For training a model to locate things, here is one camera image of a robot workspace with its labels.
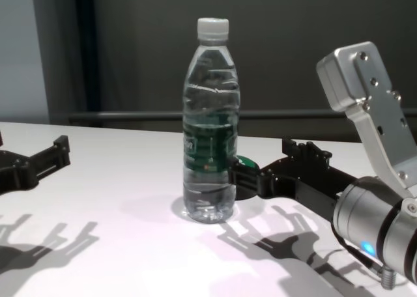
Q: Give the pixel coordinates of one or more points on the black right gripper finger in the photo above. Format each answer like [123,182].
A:
[306,152]
[244,178]

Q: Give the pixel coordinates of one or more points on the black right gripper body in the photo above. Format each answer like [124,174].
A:
[306,183]

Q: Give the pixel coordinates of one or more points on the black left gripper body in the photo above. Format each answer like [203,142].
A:
[11,175]

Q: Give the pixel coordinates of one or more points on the clear water bottle green label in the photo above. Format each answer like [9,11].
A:
[210,121]

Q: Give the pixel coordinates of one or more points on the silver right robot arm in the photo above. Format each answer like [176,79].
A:
[378,225]

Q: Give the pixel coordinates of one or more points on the green YES push button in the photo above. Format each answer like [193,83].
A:
[247,166]

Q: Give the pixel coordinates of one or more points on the dark grey wall rail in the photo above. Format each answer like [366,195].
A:
[293,116]

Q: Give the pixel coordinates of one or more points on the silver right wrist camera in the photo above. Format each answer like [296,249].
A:
[368,98]

